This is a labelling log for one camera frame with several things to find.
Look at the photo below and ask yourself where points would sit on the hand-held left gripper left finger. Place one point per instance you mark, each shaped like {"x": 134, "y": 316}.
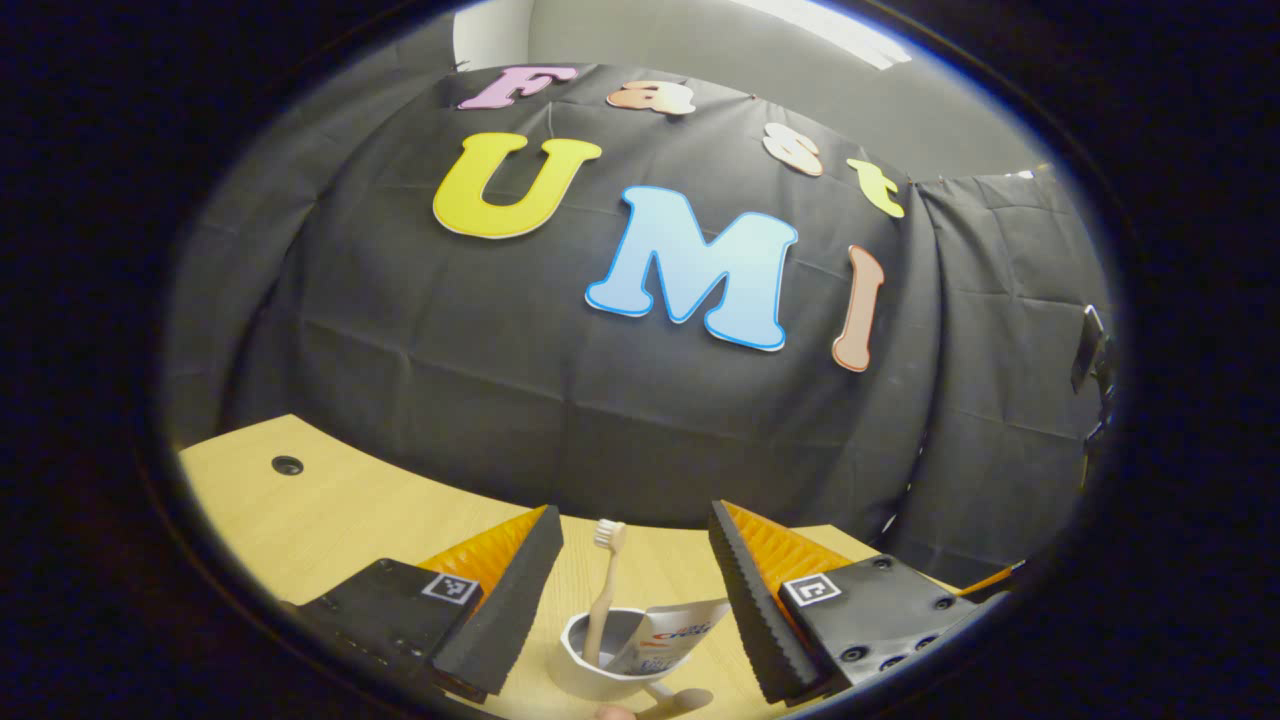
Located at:
{"x": 510, "y": 610}

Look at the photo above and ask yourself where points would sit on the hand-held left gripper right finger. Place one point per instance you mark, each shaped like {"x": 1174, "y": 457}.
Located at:
{"x": 750, "y": 610}

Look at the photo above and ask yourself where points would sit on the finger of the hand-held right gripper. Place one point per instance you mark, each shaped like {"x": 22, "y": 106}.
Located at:
{"x": 990, "y": 580}

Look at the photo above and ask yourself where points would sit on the white toothpaste tube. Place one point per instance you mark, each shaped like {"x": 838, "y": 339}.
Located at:
{"x": 670, "y": 635}

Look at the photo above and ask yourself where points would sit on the beige toothbrush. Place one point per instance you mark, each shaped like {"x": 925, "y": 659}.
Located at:
{"x": 605, "y": 590}

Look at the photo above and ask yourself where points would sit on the wooden desktop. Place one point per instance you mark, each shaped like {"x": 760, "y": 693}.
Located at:
{"x": 330, "y": 520}

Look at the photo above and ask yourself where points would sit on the black backdrop cloth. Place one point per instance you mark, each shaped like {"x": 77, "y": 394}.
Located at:
{"x": 600, "y": 420}

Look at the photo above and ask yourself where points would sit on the dark metal stand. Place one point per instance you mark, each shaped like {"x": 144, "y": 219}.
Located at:
{"x": 1090, "y": 350}

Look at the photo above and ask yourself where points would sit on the black round desk hole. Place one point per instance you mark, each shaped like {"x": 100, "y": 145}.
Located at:
{"x": 287, "y": 465}

